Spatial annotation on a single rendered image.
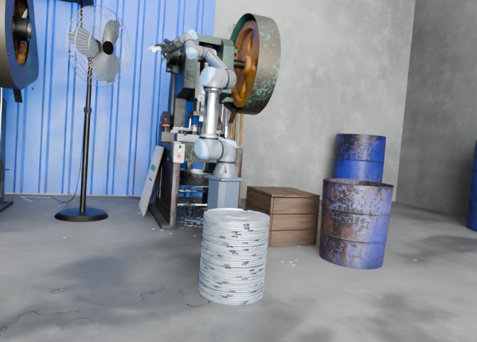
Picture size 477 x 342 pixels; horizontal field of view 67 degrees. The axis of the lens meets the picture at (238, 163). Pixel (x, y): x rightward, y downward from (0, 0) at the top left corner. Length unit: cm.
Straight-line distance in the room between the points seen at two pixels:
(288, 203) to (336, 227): 39
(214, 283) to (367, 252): 100
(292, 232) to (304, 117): 249
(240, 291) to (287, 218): 99
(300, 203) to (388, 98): 337
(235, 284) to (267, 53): 180
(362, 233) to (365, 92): 336
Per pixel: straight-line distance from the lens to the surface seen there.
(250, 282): 157
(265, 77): 281
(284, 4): 484
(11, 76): 278
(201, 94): 292
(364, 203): 215
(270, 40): 286
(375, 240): 224
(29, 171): 408
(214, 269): 155
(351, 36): 528
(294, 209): 245
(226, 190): 216
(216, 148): 212
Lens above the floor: 66
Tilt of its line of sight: 3 degrees down
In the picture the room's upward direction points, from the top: 4 degrees clockwise
